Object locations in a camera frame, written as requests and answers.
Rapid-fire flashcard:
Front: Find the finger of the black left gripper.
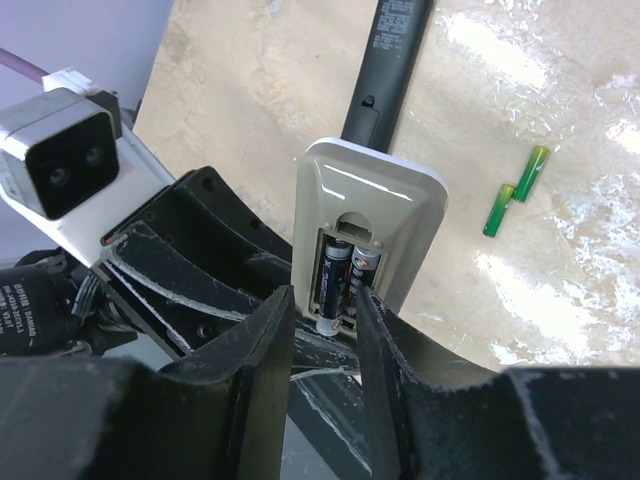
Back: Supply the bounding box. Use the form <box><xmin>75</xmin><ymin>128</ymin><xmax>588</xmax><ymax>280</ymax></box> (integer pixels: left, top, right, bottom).
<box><xmin>132</xmin><ymin>167</ymin><xmax>292</xmax><ymax>299</ymax></box>
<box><xmin>99</xmin><ymin>222</ymin><xmax>361</xmax><ymax>381</ymax></box>

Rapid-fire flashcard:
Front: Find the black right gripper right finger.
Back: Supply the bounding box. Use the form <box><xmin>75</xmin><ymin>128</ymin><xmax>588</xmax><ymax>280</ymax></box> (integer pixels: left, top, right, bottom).
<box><xmin>356</xmin><ymin>287</ymin><xmax>639</xmax><ymax>479</ymax></box>

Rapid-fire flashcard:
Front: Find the beige white remote control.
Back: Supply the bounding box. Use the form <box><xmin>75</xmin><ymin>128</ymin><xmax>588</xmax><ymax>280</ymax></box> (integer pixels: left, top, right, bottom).
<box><xmin>291</xmin><ymin>137</ymin><xmax>448</xmax><ymax>335</ymax></box>

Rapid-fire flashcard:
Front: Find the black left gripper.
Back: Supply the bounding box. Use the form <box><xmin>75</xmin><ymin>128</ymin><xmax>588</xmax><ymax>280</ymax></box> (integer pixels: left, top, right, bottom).
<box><xmin>289</xmin><ymin>374</ymin><xmax>372</xmax><ymax>479</ymax></box>

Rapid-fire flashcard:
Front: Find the green battery one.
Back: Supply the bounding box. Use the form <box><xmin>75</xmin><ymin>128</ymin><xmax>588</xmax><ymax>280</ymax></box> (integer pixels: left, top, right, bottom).
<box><xmin>513</xmin><ymin>146</ymin><xmax>550</xmax><ymax>202</ymax></box>

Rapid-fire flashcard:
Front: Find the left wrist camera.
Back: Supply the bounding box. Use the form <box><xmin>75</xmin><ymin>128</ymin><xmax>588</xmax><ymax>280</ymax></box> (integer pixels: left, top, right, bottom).
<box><xmin>1</xmin><ymin>68</ymin><xmax>174</xmax><ymax>267</ymax></box>

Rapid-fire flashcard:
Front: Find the black battery pair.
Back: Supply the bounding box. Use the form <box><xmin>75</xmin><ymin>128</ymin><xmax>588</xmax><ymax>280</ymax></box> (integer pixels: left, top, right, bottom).
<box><xmin>316</xmin><ymin>237</ymin><xmax>351</xmax><ymax>337</ymax></box>
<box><xmin>344</xmin><ymin>246</ymin><xmax>381</xmax><ymax>319</ymax></box>

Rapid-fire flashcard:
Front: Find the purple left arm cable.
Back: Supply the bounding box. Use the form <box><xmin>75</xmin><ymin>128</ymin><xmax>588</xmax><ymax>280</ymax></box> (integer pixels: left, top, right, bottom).
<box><xmin>0</xmin><ymin>48</ymin><xmax>54</xmax><ymax>84</ymax></box>

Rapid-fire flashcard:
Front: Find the green battery two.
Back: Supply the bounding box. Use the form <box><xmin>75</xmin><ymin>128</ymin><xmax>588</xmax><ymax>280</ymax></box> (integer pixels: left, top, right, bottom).
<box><xmin>483</xmin><ymin>184</ymin><xmax>515</xmax><ymax>238</ymax></box>

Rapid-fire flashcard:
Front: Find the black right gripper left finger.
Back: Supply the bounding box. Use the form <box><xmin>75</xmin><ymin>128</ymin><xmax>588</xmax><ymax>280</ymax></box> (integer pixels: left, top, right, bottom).
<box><xmin>1</xmin><ymin>286</ymin><xmax>295</xmax><ymax>479</ymax></box>

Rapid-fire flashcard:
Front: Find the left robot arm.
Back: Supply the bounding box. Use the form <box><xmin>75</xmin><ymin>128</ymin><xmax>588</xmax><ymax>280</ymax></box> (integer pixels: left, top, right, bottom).
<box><xmin>1</xmin><ymin>167</ymin><xmax>371</xmax><ymax>479</ymax></box>

